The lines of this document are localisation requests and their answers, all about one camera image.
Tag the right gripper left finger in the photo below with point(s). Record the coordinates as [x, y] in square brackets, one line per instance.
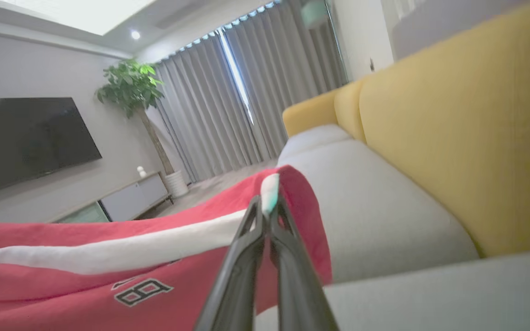
[235, 285]

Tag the yellow sofa back cushion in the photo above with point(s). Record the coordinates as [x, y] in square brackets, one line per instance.
[476, 138]
[350, 110]

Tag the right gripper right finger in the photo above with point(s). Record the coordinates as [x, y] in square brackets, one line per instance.
[299, 289]

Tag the yellow sofa armrest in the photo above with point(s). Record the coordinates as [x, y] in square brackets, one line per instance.
[308, 115]

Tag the green potted tree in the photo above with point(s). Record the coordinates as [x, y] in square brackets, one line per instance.
[131, 85]

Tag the grey pleated curtain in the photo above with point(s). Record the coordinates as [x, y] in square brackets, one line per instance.
[288, 78]
[200, 119]

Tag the black flat screen television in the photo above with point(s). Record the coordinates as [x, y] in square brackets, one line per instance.
[25, 142]

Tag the round ceiling spotlight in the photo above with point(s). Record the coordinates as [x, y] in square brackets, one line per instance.
[135, 35]

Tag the small white figurine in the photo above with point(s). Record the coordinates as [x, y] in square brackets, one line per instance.
[141, 173]

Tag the red mesh jersey white stripes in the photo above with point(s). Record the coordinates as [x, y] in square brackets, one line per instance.
[62, 294]

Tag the white ribbed plant pot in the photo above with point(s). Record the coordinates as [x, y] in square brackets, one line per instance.
[176, 184]

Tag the low white television cabinet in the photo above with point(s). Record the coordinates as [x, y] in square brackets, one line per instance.
[131, 197]

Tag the dark wall socket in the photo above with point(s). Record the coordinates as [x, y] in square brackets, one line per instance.
[372, 65]

